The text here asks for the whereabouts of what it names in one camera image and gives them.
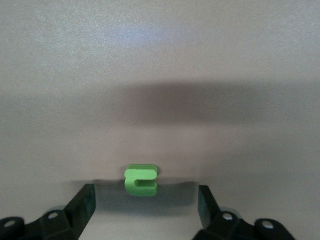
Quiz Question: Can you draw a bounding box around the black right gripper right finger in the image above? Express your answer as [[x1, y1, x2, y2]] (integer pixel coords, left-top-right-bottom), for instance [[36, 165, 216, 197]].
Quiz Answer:
[[192, 185, 297, 240]]

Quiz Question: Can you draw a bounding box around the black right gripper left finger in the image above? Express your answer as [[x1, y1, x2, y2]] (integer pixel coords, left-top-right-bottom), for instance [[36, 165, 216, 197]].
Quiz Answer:
[[0, 183, 97, 240]]

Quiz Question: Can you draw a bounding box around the green letter u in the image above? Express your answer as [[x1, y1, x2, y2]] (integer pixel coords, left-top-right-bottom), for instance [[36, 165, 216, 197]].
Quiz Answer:
[[124, 163, 160, 198]]

